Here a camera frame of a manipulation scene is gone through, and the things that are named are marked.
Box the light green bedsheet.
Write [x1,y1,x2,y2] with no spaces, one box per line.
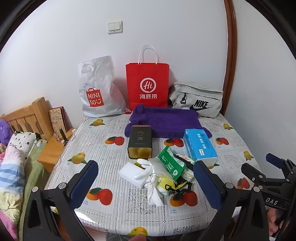
[18,139,50,232]

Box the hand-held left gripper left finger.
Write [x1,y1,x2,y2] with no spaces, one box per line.
[22,159,100,241]

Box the grey waist bag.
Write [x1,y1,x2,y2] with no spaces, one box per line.
[168,82,224,118]

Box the red paper bag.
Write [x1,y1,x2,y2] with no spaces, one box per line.
[125,45,170,111]

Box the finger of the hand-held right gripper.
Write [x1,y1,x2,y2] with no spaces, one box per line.
[265,152,296,180]
[240,163,279,189]

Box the yellow pouch with black strap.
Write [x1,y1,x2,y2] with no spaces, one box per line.
[155,176,192,197]

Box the purple plush toy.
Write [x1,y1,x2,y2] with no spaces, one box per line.
[0,119,14,145]

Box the blue tissue pack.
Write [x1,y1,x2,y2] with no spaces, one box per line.
[183,128,218,163]

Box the thin white cloth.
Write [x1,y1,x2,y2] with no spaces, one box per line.
[144,175,164,207]

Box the white dotted pillow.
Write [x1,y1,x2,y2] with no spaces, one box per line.
[8,131,37,158]

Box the pastel striped quilt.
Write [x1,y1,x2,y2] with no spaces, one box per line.
[0,146,30,241]

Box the person's right hand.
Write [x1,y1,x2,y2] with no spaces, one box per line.
[266,207,286,238]

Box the patterned cover book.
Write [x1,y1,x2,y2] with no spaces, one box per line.
[48,106,68,133]

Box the wooden nightstand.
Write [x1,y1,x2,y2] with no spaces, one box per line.
[37,128,77,173]

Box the small dark stand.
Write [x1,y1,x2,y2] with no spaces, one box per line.
[59,128,70,142]

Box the brown wooden door frame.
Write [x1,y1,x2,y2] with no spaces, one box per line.
[223,0,238,115]

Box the dark tin box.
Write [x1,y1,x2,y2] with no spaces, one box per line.
[127,125,152,160]

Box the white plastic shopping bag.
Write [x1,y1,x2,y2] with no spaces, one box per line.
[77,56,127,117]

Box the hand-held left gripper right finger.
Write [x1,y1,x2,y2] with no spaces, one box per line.
[193,160,271,241]

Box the purple towel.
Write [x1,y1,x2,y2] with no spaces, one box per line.
[125,104,213,139]

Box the white wall light switch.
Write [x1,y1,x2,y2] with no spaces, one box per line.
[107,21,123,35]

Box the wooden headboard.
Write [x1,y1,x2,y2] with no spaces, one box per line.
[0,97,55,142]

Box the green wet wipes pack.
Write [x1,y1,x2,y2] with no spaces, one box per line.
[158,146,187,181]

